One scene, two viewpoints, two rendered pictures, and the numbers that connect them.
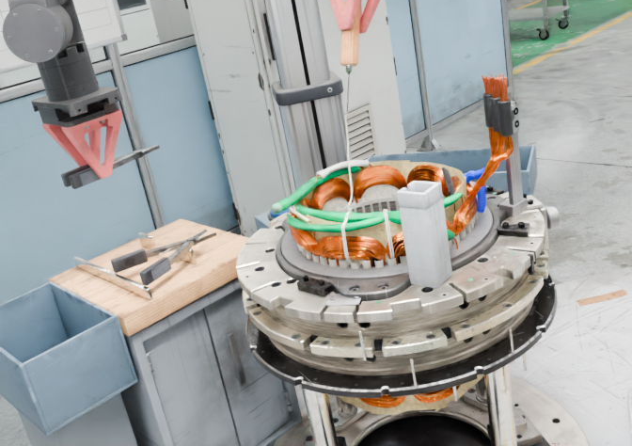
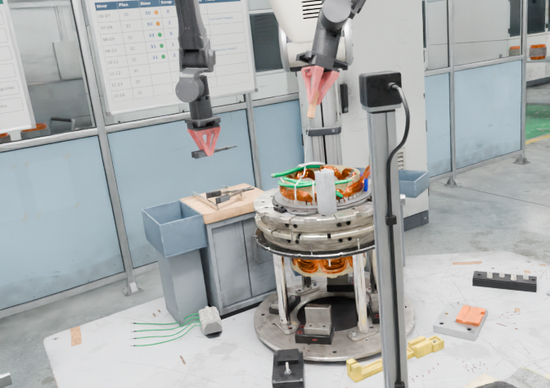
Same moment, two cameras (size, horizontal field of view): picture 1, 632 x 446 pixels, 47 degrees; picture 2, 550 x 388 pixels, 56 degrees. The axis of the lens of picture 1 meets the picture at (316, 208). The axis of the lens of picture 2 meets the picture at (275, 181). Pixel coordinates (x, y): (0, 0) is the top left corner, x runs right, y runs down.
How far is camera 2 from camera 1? 0.50 m
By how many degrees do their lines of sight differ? 13
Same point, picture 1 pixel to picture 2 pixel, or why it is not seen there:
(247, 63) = not seen: hidden behind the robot
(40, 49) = (188, 97)
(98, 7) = (243, 71)
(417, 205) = (321, 178)
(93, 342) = (190, 223)
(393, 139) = not seen: hidden behind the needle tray
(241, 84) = not seen: hidden behind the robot
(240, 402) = (254, 270)
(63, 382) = (175, 236)
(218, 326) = (248, 231)
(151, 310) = (217, 214)
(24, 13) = (184, 82)
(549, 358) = (421, 284)
